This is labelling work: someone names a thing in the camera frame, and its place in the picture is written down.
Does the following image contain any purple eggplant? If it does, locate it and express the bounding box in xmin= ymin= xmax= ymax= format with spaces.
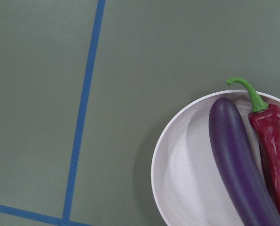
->
xmin=208 ymin=97 xmax=280 ymax=226

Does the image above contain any red chili pepper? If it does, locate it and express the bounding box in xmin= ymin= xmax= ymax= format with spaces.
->
xmin=226 ymin=77 xmax=280 ymax=214

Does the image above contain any pink plate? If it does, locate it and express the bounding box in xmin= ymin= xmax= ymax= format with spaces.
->
xmin=151 ymin=89 xmax=280 ymax=226

